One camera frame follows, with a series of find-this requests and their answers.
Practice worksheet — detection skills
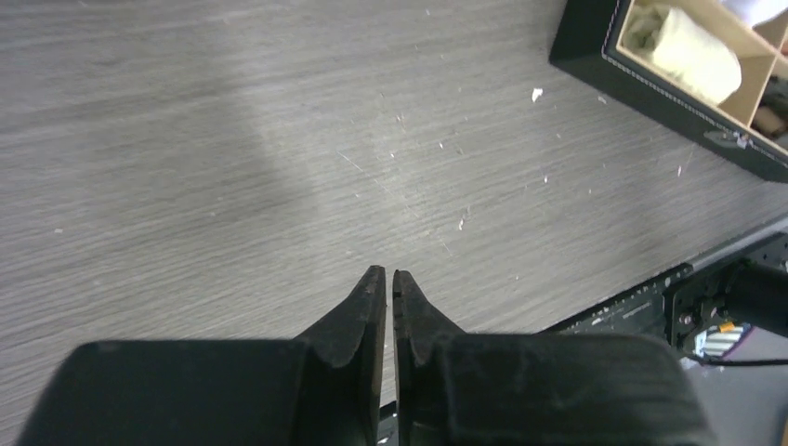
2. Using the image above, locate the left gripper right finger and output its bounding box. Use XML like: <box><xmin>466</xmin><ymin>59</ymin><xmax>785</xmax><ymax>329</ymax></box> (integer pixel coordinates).
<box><xmin>392</xmin><ymin>270</ymin><xmax>717</xmax><ymax>445</ymax></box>

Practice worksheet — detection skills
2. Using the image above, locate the black compartment storage box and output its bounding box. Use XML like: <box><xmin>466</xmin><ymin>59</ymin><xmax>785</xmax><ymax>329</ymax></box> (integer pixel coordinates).
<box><xmin>549</xmin><ymin>0</ymin><xmax>787</xmax><ymax>183</ymax></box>

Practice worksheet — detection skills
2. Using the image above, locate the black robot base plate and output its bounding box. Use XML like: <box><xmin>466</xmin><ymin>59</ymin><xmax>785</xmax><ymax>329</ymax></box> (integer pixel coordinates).
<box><xmin>546</xmin><ymin>230</ymin><xmax>787</xmax><ymax>362</ymax></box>

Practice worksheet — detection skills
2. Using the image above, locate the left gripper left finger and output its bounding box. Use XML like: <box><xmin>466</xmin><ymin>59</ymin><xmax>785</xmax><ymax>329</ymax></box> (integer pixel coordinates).
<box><xmin>19</xmin><ymin>266</ymin><xmax>386</xmax><ymax>445</ymax></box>

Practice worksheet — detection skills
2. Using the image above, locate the cream rolled underwear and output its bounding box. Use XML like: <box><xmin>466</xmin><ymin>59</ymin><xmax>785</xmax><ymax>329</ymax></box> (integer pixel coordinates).
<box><xmin>622</xmin><ymin>4</ymin><xmax>742</xmax><ymax>105</ymax></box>

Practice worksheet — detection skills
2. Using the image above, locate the dark rolled underwear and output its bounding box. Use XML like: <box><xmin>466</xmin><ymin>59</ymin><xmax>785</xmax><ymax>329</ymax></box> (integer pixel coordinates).
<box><xmin>752</xmin><ymin>76</ymin><xmax>787</xmax><ymax>149</ymax></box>

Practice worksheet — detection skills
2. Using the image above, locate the white black-trimmed underwear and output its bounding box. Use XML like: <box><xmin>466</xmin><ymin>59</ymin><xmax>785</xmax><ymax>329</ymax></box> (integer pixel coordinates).
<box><xmin>720</xmin><ymin>0</ymin><xmax>787</xmax><ymax>28</ymax></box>

